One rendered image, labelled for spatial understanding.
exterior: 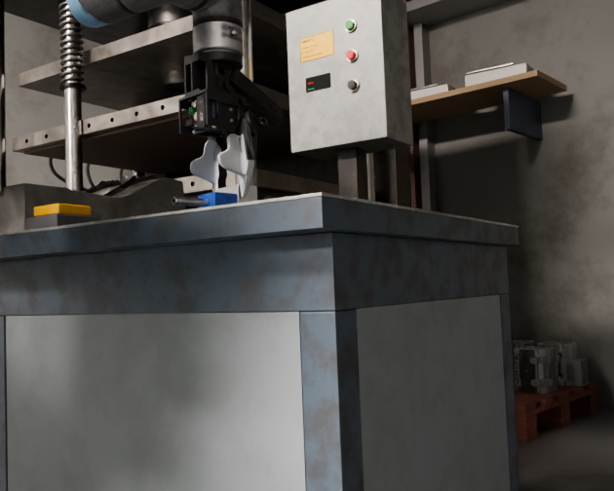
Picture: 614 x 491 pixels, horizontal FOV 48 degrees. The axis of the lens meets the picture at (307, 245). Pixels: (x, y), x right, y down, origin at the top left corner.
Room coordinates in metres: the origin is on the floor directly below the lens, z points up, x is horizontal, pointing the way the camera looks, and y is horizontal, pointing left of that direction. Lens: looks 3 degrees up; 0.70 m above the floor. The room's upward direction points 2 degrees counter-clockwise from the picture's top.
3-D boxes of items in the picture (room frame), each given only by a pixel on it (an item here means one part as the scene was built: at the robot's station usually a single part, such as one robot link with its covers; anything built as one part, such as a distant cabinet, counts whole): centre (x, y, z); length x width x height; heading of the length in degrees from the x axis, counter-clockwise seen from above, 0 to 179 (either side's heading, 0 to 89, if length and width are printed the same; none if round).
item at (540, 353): (3.66, -0.75, 0.18); 1.23 x 0.86 x 0.36; 49
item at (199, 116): (1.01, 0.13, 0.99); 0.09 x 0.08 x 0.12; 134
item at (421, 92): (3.97, -0.77, 1.77); 0.34 x 0.32 x 0.08; 49
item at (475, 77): (3.68, -1.11, 1.77); 0.37 x 0.35 x 0.09; 49
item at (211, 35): (1.01, 0.12, 1.07); 0.08 x 0.08 x 0.05
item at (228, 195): (1.00, 0.14, 0.83); 0.13 x 0.05 x 0.05; 134
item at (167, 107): (2.51, 0.41, 1.27); 1.10 x 0.74 x 0.05; 56
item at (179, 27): (2.52, 0.41, 1.52); 1.10 x 0.70 x 0.05; 56
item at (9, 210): (1.41, 0.43, 0.87); 0.50 x 0.26 x 0.14; 146
